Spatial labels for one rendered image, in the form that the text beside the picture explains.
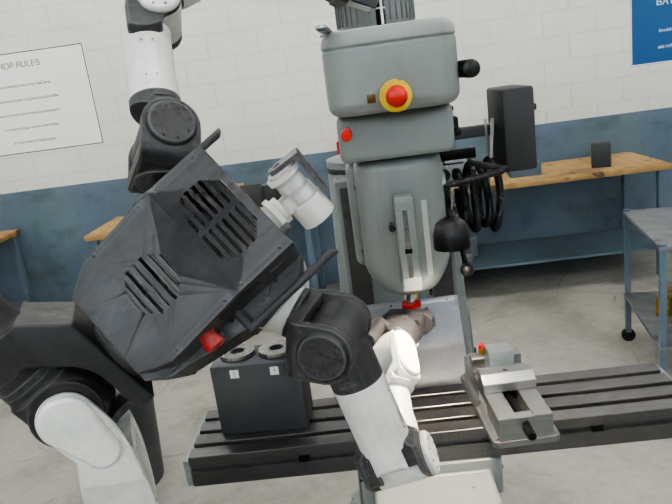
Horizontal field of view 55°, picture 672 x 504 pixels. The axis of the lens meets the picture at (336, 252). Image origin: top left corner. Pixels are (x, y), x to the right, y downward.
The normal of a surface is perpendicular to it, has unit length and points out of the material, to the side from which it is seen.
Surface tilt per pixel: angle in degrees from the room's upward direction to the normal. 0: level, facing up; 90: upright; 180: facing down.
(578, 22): 90
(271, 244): 63
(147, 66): 58
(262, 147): 90
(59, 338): 90
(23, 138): 90
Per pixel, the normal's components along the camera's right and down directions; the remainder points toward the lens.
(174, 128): 0.42, -0.34
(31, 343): 0.33, 0.20
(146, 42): 0.21, -0.33
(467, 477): -0.13, -0.96
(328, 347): -0.25, 0.32
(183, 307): -0.20, 0.00
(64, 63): -0.02, 0.26
